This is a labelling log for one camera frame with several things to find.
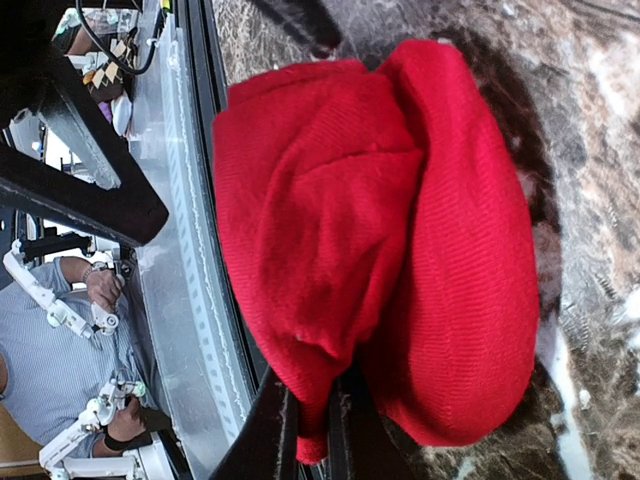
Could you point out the red santa sock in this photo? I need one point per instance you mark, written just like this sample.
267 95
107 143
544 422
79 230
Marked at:
376 217

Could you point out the white slotted cable duct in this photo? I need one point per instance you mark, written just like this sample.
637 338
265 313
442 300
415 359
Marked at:
207 389

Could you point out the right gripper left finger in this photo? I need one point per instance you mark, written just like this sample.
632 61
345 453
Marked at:
267 444

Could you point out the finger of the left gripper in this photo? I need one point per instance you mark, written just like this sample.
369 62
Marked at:
119 203

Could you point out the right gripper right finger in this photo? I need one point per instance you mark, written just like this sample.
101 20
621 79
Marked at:
358 444

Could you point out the seated operator in striped shirt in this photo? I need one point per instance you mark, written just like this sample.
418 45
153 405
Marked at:
52 373

